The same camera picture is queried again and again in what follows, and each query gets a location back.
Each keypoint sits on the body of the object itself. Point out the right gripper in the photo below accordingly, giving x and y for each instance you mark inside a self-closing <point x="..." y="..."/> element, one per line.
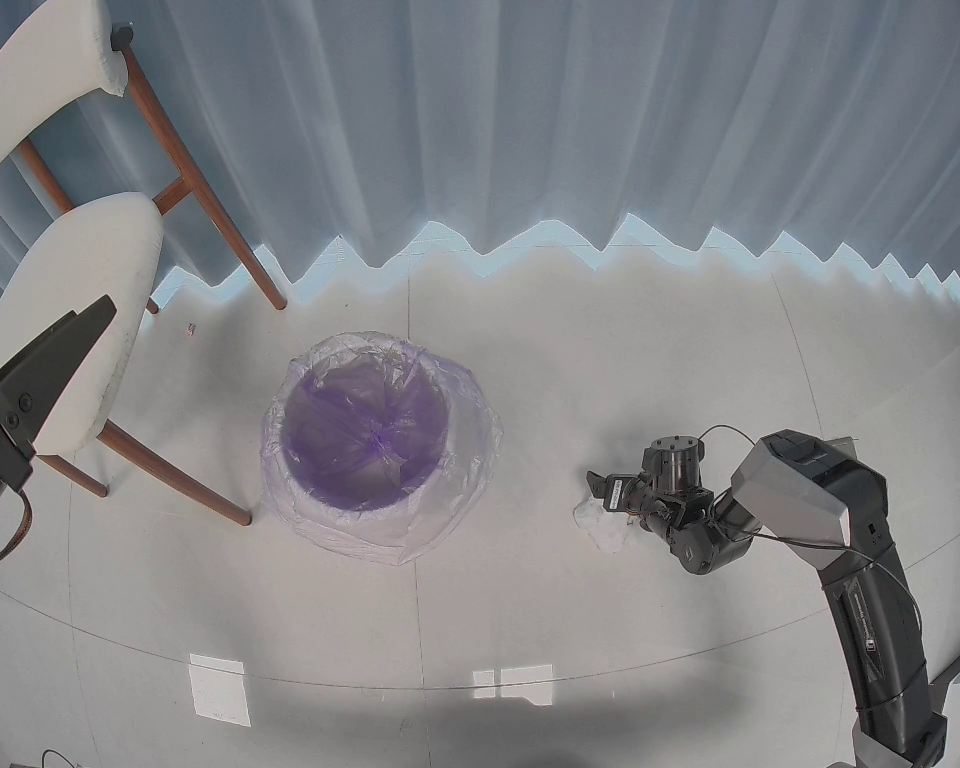
<point x="634" y="501"/>

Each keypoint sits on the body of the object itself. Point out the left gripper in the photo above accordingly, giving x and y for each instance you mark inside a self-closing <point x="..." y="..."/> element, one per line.
<point x="13" y="469"/>

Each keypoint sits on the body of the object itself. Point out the clear plastic wrapper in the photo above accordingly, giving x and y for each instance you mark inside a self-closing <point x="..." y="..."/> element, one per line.
<point x="604" y="529"/>

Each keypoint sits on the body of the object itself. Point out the purple plastic bag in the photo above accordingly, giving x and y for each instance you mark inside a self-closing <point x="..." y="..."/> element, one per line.
<point x="360" y="420"/>

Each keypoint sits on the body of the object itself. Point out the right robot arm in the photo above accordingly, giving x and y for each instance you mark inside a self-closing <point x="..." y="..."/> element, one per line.
<point x="795" y="487"/>

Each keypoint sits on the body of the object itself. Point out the white trash bin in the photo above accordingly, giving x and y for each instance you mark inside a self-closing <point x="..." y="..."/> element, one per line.
<point x="352" y="514"/>

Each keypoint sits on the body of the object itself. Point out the white cushioned wooden chair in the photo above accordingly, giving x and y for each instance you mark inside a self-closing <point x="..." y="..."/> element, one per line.
<point x="82" y="300"/>

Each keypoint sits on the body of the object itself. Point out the pale blue curtain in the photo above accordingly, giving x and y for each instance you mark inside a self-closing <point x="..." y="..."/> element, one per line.
<point x="525" y="112"/>

